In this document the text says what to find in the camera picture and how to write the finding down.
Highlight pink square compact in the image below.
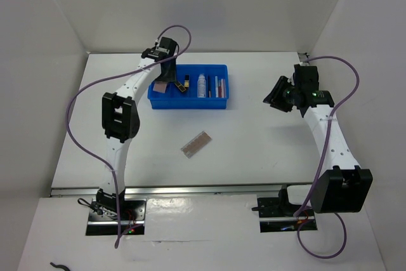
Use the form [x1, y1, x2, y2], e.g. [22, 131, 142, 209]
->
[153, 81, 168, 94]

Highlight black gold lipstick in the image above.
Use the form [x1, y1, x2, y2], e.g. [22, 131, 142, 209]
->
[183, 74, 190, 88]
[175, 81, 187, 93]

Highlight blue plastic organizer tray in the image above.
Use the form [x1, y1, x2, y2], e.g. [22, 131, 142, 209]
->
[147, 64, 229, 109]

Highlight clear white lotion bottle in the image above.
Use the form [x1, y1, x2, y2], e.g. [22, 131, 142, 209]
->
[197, 74, 207, 98]

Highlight green gold makeup pen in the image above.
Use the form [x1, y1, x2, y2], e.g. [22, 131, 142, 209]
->
[207, 75, 211, 98]

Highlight pink highlighter stick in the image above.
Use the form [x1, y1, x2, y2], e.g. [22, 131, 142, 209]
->
[215, 76, 219, 98]

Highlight light blue white pen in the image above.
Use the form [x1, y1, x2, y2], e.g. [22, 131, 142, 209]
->
[221, 79, 226, 98]

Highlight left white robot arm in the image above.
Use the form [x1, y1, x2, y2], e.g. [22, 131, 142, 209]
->
[96, 37, 179, 220]

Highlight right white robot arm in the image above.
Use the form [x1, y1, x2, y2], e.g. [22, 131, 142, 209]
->
[263, 64, 373, 215]

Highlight brown eyeshadow palette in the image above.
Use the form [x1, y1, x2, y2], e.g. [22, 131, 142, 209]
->
[181, 131, 212, 159]

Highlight aluminium front rail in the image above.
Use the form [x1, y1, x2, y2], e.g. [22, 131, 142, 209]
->
[49, 183, 307, 197]

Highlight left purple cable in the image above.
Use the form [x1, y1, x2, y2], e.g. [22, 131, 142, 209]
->
[65, 25, 192, 249]

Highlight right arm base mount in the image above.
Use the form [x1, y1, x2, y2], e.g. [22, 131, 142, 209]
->
[251, 197, 317, 233]

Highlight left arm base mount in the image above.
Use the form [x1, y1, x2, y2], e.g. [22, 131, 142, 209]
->
[77, 197, 148, 236]

